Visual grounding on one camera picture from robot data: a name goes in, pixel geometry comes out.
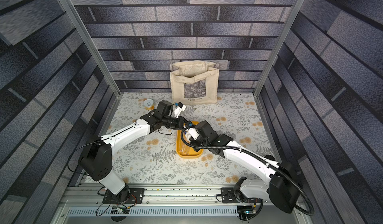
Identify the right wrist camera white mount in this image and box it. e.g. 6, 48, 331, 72
184, 126, 199, 143

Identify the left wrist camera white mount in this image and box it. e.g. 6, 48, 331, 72
173, 102, 186, 118

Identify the black corrugated cable conduit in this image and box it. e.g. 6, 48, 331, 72
180, 126, 315, 216

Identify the right controller board green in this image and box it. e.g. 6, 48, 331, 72
237, 205, 257, 222

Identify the beige canvas tote bag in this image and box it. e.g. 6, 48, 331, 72
170, 60, 219, 105

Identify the aluminium mounting rail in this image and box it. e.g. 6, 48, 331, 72
52, 183, 311, 224

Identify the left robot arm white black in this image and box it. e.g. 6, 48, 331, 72
78, 100, 187, 205

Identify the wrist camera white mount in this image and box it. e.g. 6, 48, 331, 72
184, 126, 199, 143
173, 102, 186, 118

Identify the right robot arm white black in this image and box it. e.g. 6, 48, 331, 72
184, 121, 300, 213

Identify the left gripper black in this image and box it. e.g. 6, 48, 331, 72
162, 116, 192, 130

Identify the yellow plastic tray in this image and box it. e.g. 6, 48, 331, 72
176, 130, 203, 159

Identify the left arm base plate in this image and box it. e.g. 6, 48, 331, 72
102, 188, 145, 205

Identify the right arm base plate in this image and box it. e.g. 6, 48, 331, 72
216, 188, 263, 204

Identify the left controller board with wires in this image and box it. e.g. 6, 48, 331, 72
109, 195, 137, 223

